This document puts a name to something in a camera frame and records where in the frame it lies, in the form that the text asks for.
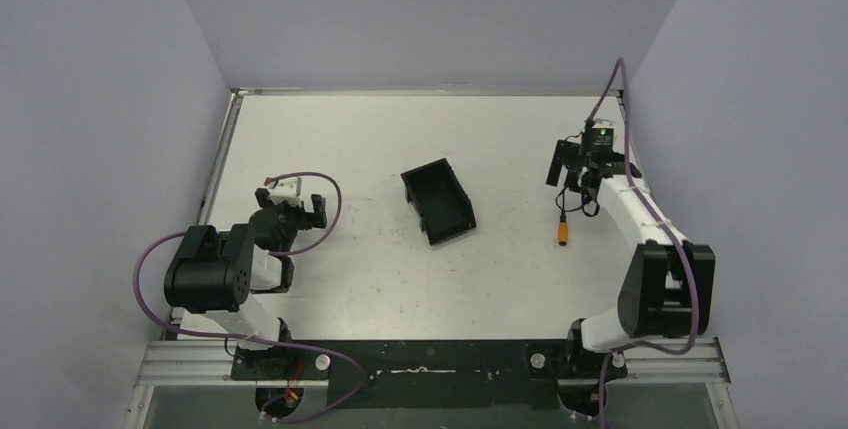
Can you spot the black plastic bin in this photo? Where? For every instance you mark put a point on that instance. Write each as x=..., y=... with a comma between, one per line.
x=444, y=208

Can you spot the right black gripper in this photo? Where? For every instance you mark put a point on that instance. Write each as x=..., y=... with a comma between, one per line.
x=572, y=155

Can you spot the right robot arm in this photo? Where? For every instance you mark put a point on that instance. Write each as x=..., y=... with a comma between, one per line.
x=666, y=290

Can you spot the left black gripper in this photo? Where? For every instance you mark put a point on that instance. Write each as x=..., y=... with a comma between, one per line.
x=291, y=211

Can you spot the orange handled screwdriver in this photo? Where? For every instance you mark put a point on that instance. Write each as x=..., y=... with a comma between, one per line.
x=562, y=230

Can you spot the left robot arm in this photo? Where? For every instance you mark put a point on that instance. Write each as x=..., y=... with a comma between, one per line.
x=219, y=275

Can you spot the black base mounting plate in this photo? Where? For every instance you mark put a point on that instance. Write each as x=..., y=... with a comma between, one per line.
x=540, y=374

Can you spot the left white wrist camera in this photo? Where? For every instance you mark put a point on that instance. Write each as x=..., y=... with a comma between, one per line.
x=286, y=188

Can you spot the aluminium front rail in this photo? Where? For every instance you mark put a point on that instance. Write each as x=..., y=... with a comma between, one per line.
x=205, y=363

